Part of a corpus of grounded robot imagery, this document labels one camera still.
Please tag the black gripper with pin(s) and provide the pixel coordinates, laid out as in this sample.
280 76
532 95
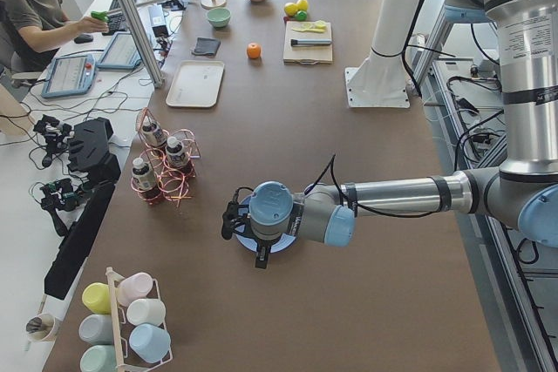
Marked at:
262 253

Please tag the blue round plate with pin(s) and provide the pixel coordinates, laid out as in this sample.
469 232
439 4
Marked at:
284 242

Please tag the orange fruit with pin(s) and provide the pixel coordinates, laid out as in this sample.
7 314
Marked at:
254 51

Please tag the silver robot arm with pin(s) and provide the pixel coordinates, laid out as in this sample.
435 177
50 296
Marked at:
521 192

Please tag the pink cup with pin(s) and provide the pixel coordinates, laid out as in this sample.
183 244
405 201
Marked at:
134 287

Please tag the white cup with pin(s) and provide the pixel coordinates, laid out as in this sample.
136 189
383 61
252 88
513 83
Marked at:
146 310

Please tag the dark drink bottle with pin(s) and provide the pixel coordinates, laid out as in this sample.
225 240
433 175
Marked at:
153 134
144 180
176 153

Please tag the blue cup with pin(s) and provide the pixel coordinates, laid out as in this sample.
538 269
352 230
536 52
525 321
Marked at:
149 342

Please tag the wooden cup rack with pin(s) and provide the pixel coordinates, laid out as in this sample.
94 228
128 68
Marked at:
126 358

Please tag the yellow cup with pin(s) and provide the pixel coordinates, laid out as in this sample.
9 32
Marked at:
96 298

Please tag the cream rabbit tray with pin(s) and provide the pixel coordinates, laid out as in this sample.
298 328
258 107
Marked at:
196 84

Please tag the grey cup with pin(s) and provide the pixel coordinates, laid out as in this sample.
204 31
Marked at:
96 330

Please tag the black equipment block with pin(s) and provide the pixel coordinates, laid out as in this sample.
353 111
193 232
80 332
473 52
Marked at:
77 212

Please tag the mint green cup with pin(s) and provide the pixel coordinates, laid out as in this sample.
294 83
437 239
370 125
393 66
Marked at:
98 358

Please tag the wooden cutting board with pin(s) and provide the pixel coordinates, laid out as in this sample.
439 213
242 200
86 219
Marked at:
307 55

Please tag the steel muddler black tip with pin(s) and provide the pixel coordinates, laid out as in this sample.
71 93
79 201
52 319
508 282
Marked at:
309 42

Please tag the grey folded cloth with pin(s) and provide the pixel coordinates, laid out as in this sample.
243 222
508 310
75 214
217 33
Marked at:
206 47

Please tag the paper cup with tools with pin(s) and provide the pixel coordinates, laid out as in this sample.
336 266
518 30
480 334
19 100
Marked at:
42 328

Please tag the green bowl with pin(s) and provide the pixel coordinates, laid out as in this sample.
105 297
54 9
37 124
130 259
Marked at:
219 17

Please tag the green lime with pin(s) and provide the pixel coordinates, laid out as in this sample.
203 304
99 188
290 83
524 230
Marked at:
301 15

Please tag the blue teach pendant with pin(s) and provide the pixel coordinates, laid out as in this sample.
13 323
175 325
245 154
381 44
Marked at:
120 54
69 76

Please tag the yellow lemon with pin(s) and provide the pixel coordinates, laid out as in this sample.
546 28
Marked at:
302 5
290 9

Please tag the black keyboard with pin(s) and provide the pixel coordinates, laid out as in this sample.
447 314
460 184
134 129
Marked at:
116 21

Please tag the black computer mouse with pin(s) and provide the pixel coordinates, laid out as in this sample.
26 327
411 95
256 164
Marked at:
83 39

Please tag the seated person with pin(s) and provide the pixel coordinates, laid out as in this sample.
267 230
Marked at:
38 28

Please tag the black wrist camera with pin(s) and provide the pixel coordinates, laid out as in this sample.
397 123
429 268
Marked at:
235 217

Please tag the copper wire bottle rack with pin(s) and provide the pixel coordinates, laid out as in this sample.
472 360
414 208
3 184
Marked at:
173 183

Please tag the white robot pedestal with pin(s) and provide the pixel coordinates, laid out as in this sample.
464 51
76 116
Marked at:
380 80

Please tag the aluminium frame post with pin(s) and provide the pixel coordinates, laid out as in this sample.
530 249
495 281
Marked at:
141 41

